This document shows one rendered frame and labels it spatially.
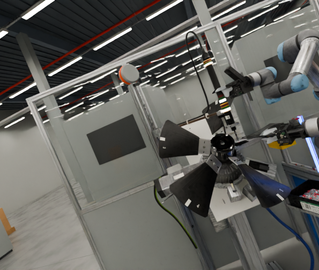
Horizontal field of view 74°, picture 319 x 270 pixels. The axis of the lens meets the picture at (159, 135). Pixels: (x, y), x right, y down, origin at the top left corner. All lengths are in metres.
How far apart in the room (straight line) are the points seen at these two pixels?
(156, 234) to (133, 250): 0.25
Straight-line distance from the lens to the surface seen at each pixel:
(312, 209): 1.19
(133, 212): 1.97
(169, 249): 2.12
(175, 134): 1.20
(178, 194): 1.03
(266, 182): 1.10
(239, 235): 1.44
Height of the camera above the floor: 1.43
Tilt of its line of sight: 3 degrees down
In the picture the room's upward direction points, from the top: 22 degrees counter-clockwise
